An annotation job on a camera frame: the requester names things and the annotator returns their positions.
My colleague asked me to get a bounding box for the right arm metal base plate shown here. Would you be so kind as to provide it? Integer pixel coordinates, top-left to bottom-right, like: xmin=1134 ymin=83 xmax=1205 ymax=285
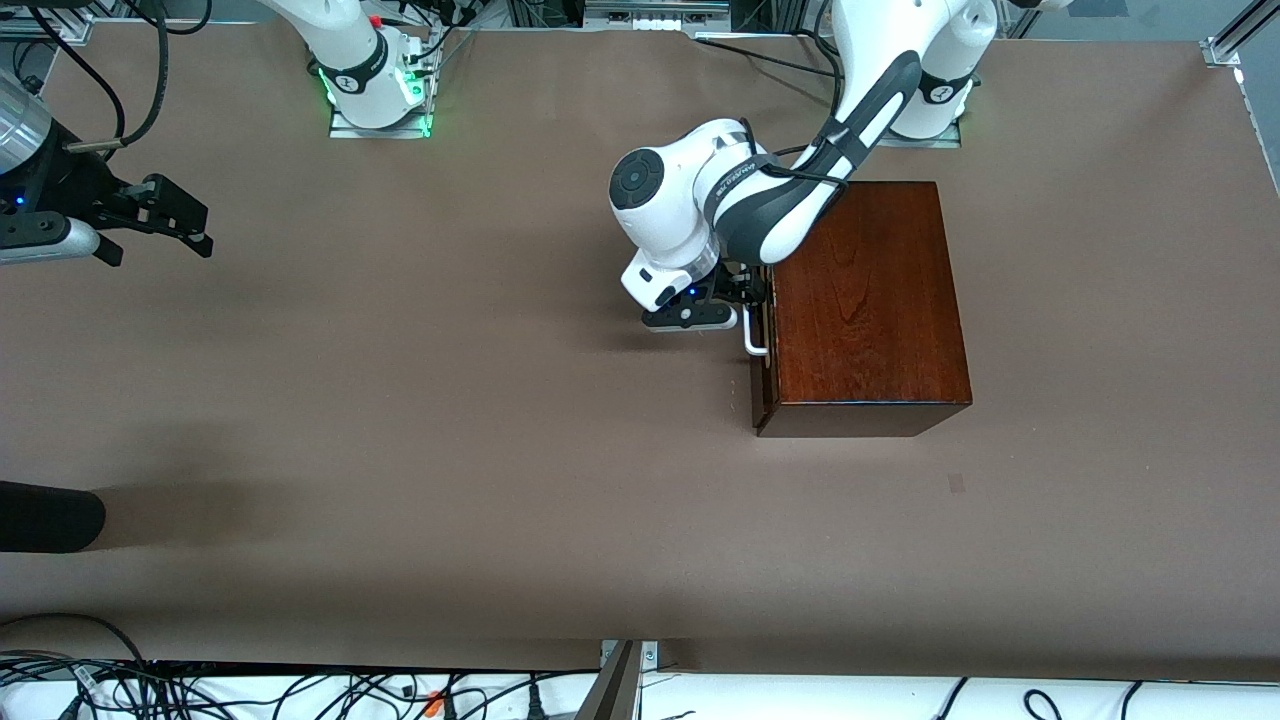
xmin=328 ymin=60 xmax=433 ymax=139

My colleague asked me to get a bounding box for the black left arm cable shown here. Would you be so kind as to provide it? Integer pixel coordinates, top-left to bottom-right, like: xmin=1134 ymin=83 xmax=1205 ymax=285
xmin=735 ymin=20 xmax=861 ymax=191

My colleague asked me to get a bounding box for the aluminium frame profile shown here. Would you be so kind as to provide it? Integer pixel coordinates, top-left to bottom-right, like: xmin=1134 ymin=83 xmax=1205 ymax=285
xmin=1200 ymin=0 xmax=1280 ymax=69
xmin=0 ymin=8 xmax=96 ymax=46

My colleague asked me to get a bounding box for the looped black cable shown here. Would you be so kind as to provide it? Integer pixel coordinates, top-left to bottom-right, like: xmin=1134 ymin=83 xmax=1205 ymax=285
xmin=0 ymin=611 xmax=153 ymax=669

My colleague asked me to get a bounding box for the grey slanted bar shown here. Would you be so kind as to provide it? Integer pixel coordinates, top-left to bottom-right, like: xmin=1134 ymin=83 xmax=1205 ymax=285
xmin=575 ymin=640 xmax=643 ymax=720

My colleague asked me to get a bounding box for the wooden drawer with white handle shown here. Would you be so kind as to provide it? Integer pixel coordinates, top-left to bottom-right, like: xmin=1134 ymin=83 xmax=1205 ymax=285
xmin=741 ymin=265 xmax=781 ymax=433

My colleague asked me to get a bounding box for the black frame post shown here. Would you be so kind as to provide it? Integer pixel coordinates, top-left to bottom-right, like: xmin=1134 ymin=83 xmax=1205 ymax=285
xmin=730 ymin=0 xmax=811 ymax=33

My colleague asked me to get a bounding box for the aluminium table edge rail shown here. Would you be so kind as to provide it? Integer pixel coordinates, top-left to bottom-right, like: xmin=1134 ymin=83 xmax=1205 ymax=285
xmin=1235 ymin=65 xmax=1280 ymax=196

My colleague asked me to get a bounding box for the aluminium corner bracket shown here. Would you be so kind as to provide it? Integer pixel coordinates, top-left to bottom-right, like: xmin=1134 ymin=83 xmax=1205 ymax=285
xmin=600 ymin=640 xmax=661 ymax=673

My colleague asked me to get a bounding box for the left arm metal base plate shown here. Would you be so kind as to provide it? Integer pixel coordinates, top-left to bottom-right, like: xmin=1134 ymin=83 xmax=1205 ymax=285
xmin=885 ymin=118 xmax=963 ymax=149

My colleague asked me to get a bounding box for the long black base cable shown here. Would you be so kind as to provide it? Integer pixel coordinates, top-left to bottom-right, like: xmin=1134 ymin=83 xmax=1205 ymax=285
xmin=693 ymin=35 xmax=843 ymax=81

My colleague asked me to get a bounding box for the black foam cylinder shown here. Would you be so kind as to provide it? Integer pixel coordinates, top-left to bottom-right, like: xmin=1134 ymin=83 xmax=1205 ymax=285
xmin=0 ymin=480 xmax=107 ymax=554

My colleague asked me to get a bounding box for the grey metal connector panel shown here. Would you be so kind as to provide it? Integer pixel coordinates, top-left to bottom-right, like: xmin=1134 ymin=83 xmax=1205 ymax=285
xmin=583 ymin=0 xmax=732 ymax=31

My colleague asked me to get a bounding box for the dark brown wooden cabinet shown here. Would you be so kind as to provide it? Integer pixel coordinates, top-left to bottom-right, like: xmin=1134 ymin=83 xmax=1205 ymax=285
xmin=755 ymin=180 xmax=973 ymax=438

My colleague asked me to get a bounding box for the brown table cover sheet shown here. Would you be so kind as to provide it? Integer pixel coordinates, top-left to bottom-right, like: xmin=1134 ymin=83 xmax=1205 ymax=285
xmin=0 ymin=20 xmax=1280 ymax=673

